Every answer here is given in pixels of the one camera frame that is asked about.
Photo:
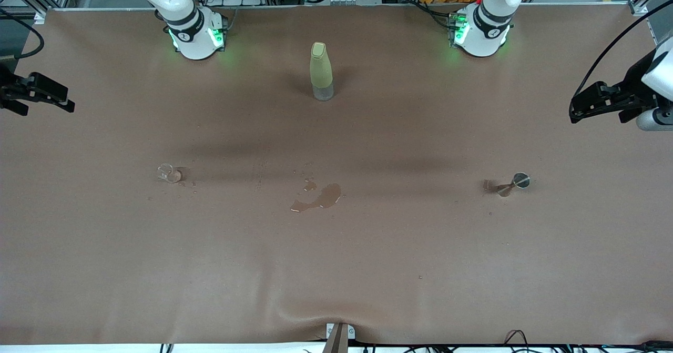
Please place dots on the yellow-green bottle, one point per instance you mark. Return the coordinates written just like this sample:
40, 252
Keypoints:
320, 71

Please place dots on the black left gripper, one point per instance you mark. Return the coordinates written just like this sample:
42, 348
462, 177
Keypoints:
635, 82

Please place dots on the clear glass measuring cup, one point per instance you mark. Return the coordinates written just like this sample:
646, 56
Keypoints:
169, 174

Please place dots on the metal hourglass shaker cup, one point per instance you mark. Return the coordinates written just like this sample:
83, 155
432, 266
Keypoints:
521, 180

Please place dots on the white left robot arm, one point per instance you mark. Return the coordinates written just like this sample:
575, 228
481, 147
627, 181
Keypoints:
481, 40

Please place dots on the brown spilled liquid puddle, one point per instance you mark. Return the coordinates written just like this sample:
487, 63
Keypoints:
328, 195

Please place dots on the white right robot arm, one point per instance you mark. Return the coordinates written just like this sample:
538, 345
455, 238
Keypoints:
194, 42

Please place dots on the grey metal table bracket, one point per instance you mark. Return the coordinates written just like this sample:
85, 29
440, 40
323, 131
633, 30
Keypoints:
351, 332

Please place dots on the brown table mat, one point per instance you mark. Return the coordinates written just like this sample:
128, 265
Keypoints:
420, 263

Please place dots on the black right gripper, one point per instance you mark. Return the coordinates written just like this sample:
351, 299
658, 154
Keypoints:
6, 89

